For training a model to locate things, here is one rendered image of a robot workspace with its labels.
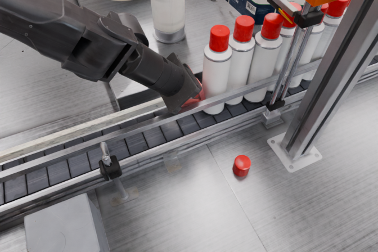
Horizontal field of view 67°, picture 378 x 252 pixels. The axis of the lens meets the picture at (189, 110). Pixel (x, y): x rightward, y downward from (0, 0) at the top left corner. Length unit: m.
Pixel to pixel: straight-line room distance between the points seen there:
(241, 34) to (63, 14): 0.29
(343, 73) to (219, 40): 0.19
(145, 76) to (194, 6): 0.52
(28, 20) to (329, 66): 0.40
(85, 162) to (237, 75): 0.34
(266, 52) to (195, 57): 0.25
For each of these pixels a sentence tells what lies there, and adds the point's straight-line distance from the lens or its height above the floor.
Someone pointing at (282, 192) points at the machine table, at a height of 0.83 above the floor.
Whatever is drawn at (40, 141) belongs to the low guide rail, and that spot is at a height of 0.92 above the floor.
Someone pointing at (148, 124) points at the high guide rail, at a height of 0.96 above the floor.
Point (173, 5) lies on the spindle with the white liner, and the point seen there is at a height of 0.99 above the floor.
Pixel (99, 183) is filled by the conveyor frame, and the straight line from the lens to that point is 0.61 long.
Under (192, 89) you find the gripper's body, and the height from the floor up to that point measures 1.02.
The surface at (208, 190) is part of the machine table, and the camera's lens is 0.59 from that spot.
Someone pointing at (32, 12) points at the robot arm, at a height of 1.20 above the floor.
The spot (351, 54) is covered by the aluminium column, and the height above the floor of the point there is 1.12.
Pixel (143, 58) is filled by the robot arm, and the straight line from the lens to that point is 0.42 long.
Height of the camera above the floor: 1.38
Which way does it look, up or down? 52 degrees down
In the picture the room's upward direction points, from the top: straight up
